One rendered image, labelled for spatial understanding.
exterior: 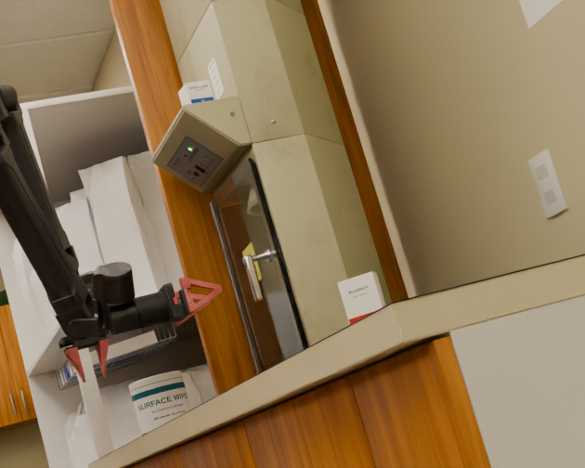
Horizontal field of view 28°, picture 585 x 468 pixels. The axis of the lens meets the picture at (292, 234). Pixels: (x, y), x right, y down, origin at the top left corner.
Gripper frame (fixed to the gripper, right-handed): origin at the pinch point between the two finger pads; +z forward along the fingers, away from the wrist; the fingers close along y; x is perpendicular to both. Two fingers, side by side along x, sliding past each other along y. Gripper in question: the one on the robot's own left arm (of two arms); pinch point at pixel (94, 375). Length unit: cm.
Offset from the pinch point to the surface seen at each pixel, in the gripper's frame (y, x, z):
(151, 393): 16.1, 23.5, 4.8
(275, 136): 38, -46, -31
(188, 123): 23, -42, -38
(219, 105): 29, -46, -39
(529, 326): 16, -149, 23
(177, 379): 23.3, 24.5, 3.2
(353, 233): 50, -38, -10
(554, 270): 21, -149, 18
